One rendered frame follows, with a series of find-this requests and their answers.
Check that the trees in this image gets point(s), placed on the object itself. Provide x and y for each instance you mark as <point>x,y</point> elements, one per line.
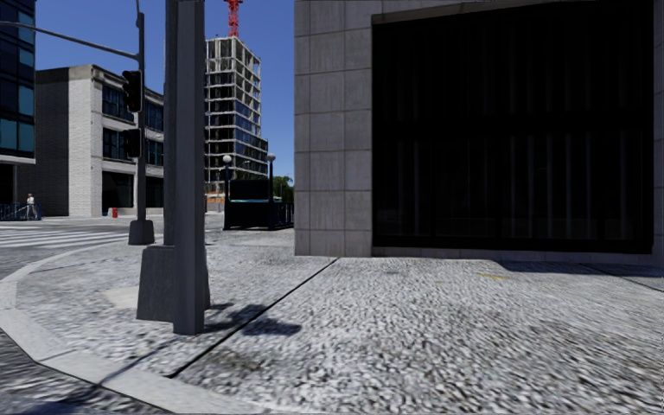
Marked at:
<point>284,188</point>

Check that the grey stone building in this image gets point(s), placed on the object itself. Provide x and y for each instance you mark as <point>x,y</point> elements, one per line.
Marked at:
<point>332,129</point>

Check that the dark stairway railing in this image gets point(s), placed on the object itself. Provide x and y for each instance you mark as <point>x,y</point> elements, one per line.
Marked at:
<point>15,211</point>
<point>249,207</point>

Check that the grey pole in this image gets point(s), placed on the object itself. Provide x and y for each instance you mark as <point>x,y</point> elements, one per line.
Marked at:
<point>169,129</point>
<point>190,207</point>

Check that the unfinished concrete tower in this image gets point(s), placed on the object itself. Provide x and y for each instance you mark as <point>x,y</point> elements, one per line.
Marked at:
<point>233,104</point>

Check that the traffic light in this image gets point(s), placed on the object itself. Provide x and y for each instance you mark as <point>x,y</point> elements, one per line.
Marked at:
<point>140,155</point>

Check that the red construction crane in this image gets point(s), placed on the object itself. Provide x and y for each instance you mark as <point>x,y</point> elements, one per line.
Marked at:
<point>233,18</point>

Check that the pale brick building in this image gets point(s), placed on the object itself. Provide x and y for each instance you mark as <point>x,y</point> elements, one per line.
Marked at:
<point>80,145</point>

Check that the person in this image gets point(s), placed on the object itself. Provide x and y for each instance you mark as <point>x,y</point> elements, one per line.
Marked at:
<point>30,205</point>

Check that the glass tower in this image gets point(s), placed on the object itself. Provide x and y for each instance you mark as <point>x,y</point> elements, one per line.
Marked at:
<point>15,78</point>

